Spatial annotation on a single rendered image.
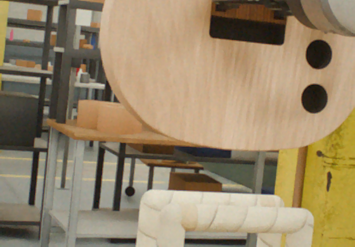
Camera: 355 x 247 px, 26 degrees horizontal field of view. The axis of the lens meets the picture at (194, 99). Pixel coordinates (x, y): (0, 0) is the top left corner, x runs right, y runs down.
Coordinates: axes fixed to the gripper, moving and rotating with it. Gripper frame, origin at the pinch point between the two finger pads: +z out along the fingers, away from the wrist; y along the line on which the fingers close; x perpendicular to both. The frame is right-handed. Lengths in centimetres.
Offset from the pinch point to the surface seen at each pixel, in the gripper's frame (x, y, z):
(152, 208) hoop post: -26.8, -8.3, 5.2
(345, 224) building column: -44, 65, 79
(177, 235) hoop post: -28.2, -7.6, -3.1
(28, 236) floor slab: -140, 46, 465
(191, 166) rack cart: -93, 191, 539
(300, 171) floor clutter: -32, 55, 87
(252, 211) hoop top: -25.2, 1.8, -2.6
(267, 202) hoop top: -25.5, 7.4, 5.3
